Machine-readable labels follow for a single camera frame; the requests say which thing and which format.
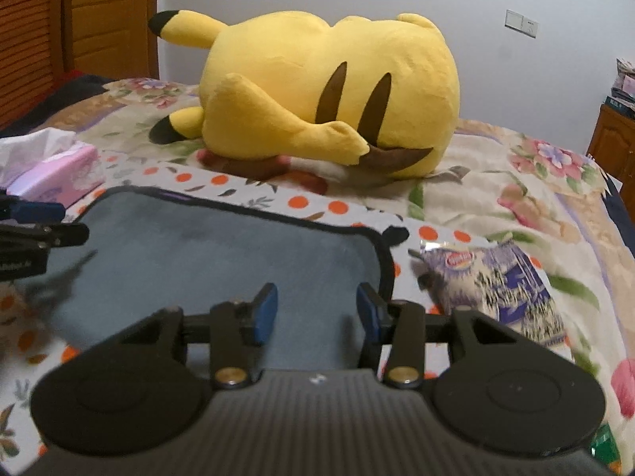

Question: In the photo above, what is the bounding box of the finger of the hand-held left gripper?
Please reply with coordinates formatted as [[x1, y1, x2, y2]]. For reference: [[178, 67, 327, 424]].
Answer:
[[0, 222, 90, 251], [0, 196, 67, 225]]

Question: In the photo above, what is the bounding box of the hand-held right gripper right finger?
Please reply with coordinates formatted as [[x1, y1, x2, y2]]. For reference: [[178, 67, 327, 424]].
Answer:
[[356, 282, 518, 390]]

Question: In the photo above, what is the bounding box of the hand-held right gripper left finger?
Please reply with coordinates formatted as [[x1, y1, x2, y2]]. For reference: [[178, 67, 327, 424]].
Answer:
[[120, 282, 279, 390]]

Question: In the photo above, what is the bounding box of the grey towel with black edging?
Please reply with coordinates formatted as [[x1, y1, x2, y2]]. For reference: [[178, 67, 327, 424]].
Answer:
[[27, 186, 410, 374]]

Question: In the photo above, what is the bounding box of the pink tissue box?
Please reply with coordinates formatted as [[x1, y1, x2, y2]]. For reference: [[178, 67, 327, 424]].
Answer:
[[0, 127, 108, 207]]

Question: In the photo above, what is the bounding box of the dark blanket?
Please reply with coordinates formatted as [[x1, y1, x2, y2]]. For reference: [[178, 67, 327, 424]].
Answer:
[[0, 73, 111, 138]]

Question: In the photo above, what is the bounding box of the purple white snack packet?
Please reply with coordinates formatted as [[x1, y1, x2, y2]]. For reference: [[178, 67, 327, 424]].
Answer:
[[408, 237, 577, 359]]

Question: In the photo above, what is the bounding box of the floral bed sheet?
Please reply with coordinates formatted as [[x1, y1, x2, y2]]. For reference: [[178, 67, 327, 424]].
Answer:
[[0, 77, 635, 476]]

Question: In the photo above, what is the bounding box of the wooden wardrobe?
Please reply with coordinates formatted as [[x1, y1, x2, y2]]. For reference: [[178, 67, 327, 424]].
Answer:
[[0, 0, 163, 131]]

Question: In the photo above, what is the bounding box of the yellow plush toy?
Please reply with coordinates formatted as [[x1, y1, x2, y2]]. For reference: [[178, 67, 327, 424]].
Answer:
[[148, 8, 462, 180]]

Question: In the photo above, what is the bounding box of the wooden cabinet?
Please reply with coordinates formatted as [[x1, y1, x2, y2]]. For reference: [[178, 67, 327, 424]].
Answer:
[[585, 103, 635, 186]]

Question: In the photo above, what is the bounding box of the stack of books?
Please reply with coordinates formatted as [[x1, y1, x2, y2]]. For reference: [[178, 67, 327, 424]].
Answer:
[[609, 57, 635, 121]]

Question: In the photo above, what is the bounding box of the white wall switch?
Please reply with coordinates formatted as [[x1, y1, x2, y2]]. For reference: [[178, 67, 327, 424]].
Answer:
[[504, 8, 540, 39]]

